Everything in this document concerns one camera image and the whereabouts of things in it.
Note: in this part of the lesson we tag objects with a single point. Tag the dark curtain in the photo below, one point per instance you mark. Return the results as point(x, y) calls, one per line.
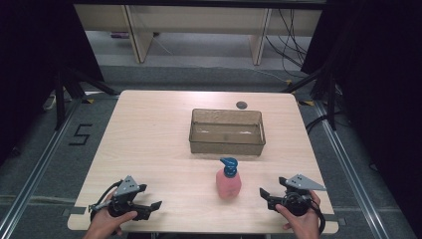
point(36, 49)
point(381, 66)

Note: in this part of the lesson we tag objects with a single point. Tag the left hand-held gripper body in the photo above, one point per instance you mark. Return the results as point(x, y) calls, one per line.
point(127, 187)

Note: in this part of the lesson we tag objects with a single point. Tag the dark round table grommet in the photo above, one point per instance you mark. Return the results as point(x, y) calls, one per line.
point(241, 105)

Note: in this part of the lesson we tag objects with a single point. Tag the metal floor rail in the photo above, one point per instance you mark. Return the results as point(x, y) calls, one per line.
point(36, 169)
point(348, 172)

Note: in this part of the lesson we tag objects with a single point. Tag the yellow black tape piece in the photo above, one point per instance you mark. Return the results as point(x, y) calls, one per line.
point(88, 101)
point(307, 103)

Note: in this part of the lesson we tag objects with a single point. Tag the small purple object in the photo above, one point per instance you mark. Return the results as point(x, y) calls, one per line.
point(120, 35)

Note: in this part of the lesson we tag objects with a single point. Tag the pink bottle with blue pump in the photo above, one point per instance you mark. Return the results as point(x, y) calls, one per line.
point(228, 182)

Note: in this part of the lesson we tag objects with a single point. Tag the black metal stand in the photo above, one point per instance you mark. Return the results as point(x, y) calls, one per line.
point(61, 96)
point(330, 96)

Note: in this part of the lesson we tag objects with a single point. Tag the person's right hand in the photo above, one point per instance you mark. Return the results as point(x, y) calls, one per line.
point(302, 224)

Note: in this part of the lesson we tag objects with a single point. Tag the clear brown plastic box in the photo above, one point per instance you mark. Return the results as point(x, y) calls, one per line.
point(227, 132)

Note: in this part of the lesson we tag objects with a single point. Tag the person's left hand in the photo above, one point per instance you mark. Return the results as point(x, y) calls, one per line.
point(106, 220)

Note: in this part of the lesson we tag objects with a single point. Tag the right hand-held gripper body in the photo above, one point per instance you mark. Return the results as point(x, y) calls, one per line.
point(300, 192)

